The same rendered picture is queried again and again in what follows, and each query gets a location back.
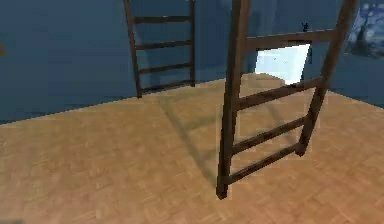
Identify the dark brown wooden ladder-leg table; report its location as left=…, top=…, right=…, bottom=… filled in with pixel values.
left=122, top=0, right=358, bottom=201

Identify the blue swirly framed wall picture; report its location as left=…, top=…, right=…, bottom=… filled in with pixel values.
left=345, top=2, right=384, bottom=60

